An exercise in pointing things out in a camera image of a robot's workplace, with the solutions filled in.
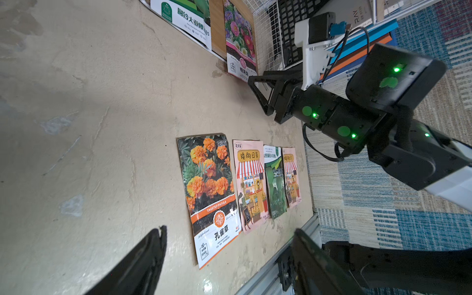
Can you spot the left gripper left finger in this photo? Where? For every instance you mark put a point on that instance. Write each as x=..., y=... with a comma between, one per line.
x=139, y=272

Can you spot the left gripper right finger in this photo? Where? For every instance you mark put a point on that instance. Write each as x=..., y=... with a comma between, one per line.
x=316, y=272

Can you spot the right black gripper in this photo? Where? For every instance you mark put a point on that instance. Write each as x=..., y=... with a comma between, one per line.
x=280, y=101

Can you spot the pink flower seed bag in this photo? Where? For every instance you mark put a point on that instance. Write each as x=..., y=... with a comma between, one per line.
x=240, y=48

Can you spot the green gourd seed bag top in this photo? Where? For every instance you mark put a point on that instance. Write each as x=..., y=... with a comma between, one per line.
x=275, y=177

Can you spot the green gourd seed bag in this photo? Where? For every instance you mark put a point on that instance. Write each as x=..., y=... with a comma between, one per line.
x=193, y=17
x=275, y=177

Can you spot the orange marigold seed bag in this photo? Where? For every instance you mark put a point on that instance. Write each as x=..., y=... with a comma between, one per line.
x=209, y=193

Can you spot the green gourd seed bag bottom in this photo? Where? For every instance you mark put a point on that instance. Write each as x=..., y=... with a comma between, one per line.
x=193, y=17

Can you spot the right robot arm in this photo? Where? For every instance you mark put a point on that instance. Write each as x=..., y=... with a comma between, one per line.
x=377, y=115

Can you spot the teal file folder right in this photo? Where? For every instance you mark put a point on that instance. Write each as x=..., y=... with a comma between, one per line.
x=355, y=42

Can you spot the white file folder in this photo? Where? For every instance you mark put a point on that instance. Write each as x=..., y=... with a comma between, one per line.
x=358, y=13

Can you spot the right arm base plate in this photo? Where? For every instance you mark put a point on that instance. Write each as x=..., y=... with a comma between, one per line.
x=291, y=273

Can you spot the white wire three-tier shelf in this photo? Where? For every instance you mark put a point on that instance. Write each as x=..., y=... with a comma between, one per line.
x=274, y=26

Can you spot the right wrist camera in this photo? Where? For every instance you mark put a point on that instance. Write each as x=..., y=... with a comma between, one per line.
x=312, y=36

